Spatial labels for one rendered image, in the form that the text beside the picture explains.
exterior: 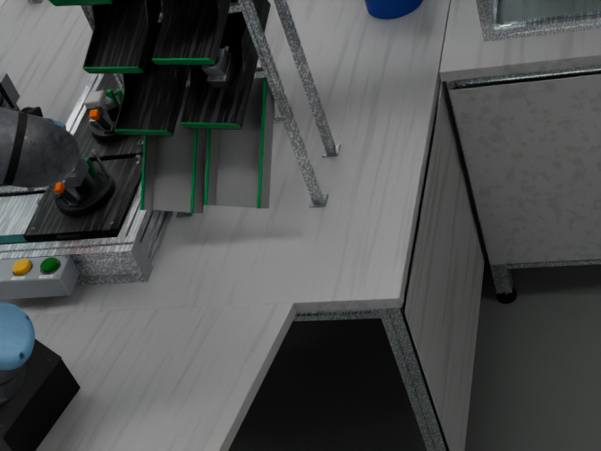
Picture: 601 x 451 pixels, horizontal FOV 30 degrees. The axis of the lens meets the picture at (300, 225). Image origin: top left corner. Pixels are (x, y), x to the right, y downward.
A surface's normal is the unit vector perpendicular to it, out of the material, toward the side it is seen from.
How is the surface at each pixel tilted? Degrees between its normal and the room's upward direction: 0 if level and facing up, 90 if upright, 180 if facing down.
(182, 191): 45
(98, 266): 90
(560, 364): 0
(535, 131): 90
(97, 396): 0
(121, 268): 90
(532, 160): 90
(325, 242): 0
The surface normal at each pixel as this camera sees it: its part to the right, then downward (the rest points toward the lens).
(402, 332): -0.19, 0.71
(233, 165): -0.44, 0.00
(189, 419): -0.27, -0.70
